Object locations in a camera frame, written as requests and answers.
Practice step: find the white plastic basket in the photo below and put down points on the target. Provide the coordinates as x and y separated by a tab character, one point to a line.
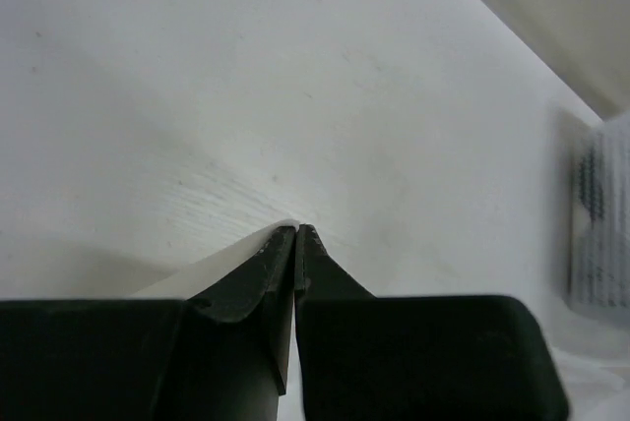
599	267

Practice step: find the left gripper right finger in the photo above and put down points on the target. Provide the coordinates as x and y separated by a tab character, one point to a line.
462	357

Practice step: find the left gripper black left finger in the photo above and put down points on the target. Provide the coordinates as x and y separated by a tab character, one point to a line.
219	354

